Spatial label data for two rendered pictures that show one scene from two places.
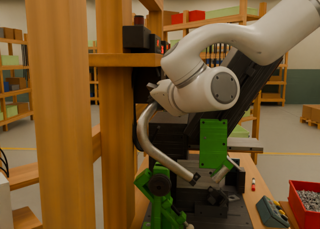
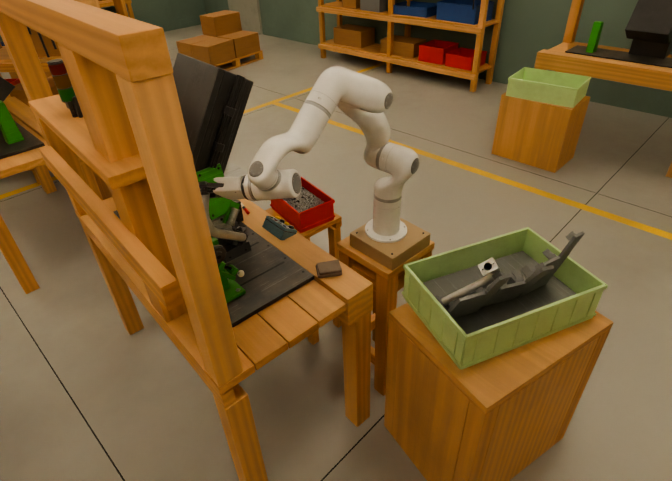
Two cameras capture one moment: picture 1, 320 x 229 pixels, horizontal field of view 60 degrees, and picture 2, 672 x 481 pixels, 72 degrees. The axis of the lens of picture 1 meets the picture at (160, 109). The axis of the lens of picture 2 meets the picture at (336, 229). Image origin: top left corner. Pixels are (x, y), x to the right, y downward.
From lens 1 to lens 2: 0.97 m
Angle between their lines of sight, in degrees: 50
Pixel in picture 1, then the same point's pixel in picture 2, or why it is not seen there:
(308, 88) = (164, 2)
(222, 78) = (295, 178)
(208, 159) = (217, 208)
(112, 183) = not seen: hidden behind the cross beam
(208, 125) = (205, 176)
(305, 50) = not seen: outside the picture
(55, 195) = (208, 301)
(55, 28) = (188, 191)
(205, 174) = (217, 222)
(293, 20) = (319, 126)
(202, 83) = (287, 186)
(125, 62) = not seen: hidden behind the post
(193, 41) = (274, 162)
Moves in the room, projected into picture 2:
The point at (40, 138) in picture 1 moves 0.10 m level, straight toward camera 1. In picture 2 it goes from (190, 270) to (224, 277)
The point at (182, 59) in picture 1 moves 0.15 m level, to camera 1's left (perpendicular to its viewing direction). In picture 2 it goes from (270, 175) to (227, 197)
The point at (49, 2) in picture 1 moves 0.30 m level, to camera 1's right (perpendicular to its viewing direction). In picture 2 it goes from (181, 174) to (275, 132)
